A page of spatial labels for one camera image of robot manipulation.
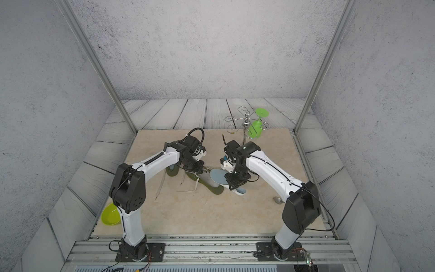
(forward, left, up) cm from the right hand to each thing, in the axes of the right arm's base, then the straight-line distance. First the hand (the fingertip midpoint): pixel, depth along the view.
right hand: (233, 187), depth 77 cm
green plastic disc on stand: (+25, -11, +12) cm, 30 cm away
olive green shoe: (+11, +15, -12) cm, 22 cm away
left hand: (+12, +15, -7) cm, 20 cm away
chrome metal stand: (+29, -6, +12) cm, 32 cm away
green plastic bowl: (-9, +58, -11) cm, 60 cm away
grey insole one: (+10, +7, -7) cm, 14 cm away
